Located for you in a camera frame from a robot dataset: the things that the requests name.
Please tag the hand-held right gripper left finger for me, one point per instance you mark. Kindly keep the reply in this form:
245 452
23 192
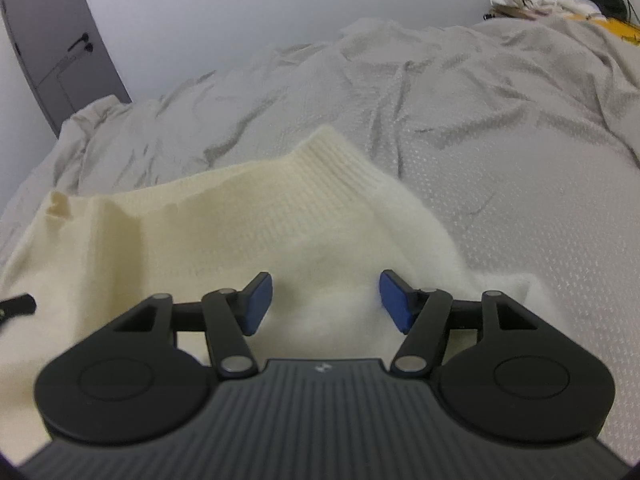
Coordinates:
257 305

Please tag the cardboard box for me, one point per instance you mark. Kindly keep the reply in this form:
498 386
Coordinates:
500 11

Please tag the grey door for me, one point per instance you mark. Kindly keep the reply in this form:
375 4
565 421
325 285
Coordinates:
55 45

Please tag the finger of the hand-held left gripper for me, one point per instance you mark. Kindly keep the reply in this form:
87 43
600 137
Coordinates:
17 306

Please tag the cream blue striped fuzzy sweater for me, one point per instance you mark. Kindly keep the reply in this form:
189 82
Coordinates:
225 230

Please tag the grey wrinkled bed sheet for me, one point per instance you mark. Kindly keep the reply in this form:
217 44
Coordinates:
450 125

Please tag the yellow cloth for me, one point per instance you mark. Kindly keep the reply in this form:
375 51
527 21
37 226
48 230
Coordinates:
617 27

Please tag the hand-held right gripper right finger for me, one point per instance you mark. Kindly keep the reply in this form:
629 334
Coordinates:
395 305

